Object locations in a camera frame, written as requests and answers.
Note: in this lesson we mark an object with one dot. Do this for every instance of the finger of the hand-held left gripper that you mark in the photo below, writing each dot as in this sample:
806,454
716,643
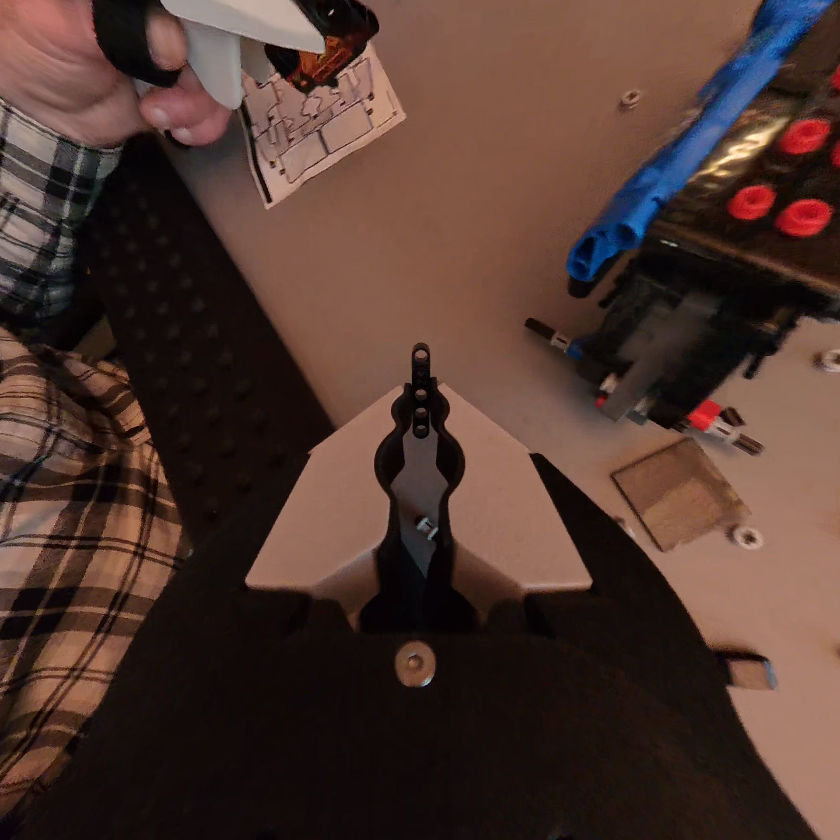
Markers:
243,19

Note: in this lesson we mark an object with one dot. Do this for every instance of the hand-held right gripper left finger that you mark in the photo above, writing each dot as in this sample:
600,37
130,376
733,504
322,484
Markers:
321,518

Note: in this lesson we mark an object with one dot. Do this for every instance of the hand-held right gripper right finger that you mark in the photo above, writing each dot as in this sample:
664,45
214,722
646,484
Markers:
512,518

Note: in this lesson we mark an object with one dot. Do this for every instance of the black flame-print brick panel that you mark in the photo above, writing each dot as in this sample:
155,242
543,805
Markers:
334,46

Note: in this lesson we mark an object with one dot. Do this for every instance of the black brick beam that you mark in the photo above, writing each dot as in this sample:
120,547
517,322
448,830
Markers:
421,394

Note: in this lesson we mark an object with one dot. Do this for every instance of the blue black brick truck model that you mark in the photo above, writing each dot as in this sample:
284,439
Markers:
722,295

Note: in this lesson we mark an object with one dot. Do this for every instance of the person's left forearm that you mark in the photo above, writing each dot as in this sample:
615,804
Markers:
39,210

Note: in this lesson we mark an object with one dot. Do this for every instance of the grey desk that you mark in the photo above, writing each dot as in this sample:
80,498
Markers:
492,229

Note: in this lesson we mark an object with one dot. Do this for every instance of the person's left hand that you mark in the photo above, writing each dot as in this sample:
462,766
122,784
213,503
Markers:
52,72

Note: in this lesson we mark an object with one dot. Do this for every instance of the white sticker sheet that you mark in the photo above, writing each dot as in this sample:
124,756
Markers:
328,131

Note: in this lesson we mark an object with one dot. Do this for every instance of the square brown marker plate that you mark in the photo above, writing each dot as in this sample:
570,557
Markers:
676,492

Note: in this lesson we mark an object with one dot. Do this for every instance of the person's plaid shirt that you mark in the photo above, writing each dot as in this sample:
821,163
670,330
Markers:
72,512

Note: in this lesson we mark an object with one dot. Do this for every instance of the small grey rectangular piece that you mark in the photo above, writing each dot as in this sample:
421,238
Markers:
751,676

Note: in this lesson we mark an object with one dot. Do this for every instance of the scattered small brick pieces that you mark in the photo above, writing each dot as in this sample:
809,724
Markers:
630,98

